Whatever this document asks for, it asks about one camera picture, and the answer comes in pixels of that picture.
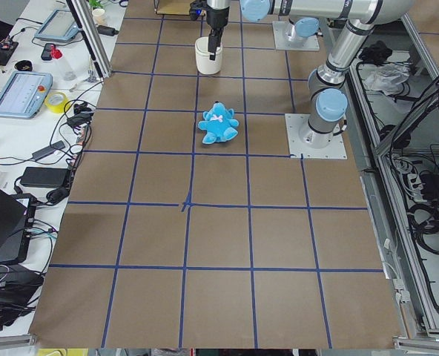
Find teach pendant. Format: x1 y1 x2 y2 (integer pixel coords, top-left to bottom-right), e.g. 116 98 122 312
34 9 79 43
0 71 53 119

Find crumpled white cloth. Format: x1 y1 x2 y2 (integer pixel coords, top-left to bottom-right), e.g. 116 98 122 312
363 64 410 95

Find blue teddy bear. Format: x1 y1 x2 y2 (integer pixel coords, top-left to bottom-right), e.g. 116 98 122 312
197 101 239 145

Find near teach pendant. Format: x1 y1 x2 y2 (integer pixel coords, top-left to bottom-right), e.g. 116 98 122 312
0 71 53 119

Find white trash can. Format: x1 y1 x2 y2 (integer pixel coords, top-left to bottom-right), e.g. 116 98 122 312
195 36 223 75

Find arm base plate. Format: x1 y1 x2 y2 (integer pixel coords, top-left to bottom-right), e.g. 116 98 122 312
285 113 347 159
272 18 320 51

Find yellow tape roll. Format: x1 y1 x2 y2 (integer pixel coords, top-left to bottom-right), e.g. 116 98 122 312
44 92 68 113

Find far teach pendant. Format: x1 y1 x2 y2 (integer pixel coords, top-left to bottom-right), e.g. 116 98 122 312
34 9 79 43

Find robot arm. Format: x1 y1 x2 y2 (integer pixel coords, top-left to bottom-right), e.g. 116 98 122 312
288 17 319 42
240 0 414 149

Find aluminium frame post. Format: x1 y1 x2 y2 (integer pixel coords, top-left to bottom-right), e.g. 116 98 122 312
66 0 112 79

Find black power adapter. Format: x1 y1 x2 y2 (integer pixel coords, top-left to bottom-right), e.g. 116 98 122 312
20 167 69 188

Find paper cup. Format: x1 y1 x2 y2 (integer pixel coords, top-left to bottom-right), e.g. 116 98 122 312
92 8 107 25

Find red capped plastic bottle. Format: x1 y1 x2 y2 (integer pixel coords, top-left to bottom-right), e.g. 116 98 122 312
50 44 76 81

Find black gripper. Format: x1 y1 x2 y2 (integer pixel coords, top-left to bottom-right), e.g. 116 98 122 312
206 7 228 61

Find black computer box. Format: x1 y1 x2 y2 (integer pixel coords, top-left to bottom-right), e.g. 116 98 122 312
0 189 36 266

